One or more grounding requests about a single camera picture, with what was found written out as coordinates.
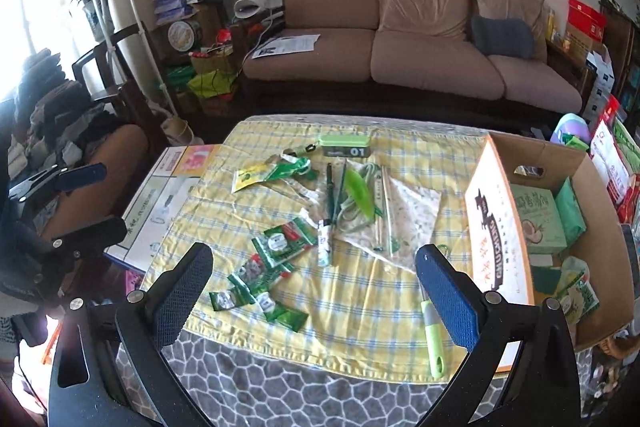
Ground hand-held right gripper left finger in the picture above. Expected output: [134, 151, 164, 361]
[46, 242, 216, 427]

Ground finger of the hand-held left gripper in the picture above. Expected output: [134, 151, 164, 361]
[31, 216, 128, 304]
[7, 162, 108, 204]

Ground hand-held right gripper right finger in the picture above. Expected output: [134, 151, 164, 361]
[414, 243, 585, 427]

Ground printed cardboard box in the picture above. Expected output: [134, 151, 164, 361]
[464, 133, 636, 370]

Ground green yellow sponge pack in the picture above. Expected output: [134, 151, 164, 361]
[530, 264, 566, 296]

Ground grey pebble pattern desktop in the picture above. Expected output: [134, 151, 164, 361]
[112, 329, 593, 427]

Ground stack of folded clothes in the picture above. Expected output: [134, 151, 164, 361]
[10, 49, 122, 158]

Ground white printed flat carton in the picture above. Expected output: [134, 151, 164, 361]
[105, 146, 221, 272]

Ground yellow plaid cloth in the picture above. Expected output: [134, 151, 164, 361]
[142, 116, 521, 375]

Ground clear printed zip bag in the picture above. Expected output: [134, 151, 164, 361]
[330, 159, 443, 265]

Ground pile of green sachets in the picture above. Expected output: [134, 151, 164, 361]
[209, 217, 319, 333]

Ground long white wrapped stick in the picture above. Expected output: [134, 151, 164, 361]
[378, 163, 397, 254]

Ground dark wooden chair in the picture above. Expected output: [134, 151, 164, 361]
[71, 23, 167, 128]

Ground green coconut print box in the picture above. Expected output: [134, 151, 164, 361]
[510, 186, 568, 254]

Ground pale green plastic bag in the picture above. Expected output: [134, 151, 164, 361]
[559, 256, 601, 324]

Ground white green printed tube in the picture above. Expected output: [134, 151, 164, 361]
[317, 218, 335, 268]

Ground yellow packet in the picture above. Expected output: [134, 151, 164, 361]
[231, 164, 273, 194]

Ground green leaf clip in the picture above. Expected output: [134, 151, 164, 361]
[347, 169, 376, 219]

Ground green pillow packet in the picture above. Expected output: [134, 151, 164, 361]
[554, 177, 587, 249]

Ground dark green pen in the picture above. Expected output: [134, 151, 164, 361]
[325, 163, 335, 224]
[337, 161, 348, 219]

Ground green shopping bag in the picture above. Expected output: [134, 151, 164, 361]
[187, 69, 239, 100]

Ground crumpled green white packet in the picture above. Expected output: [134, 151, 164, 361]
[265, 154, 313, 182]

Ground round biscuit tin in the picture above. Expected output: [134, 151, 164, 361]
[167, 19, 203, 53]

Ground green tin case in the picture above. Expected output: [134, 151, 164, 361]
[319, 133, 372, 158]

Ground purple tissue packs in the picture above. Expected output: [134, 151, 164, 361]
[152, 0, 206, 26]

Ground purple plastic toy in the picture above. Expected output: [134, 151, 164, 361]
[550, 114, 592, 152]

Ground pile of snack packets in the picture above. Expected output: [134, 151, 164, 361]
[590, 97, 640, 228]

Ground white desk lamp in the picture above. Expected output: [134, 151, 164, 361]
[234, 0, 269, 19]

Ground paper sheets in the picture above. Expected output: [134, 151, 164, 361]
[251, 34, 321, 59]

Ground brown sofa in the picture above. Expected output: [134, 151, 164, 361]
[241, 0, 585, 115]

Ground white blue carton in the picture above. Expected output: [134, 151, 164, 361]
[582, 42, 616, 118]

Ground grey cushion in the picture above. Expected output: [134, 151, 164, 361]
[470, 15, 536, 58]

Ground dark wooden cabinet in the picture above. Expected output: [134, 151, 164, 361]
[599, 0, 640, 108]

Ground red cardboard box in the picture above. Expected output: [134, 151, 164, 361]
[567, 0, 607, 42]

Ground light green handled tool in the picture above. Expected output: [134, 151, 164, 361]
[420, 284, 447, 378]

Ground black lanyard clip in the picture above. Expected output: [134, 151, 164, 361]
[282, 142, 319, 158]

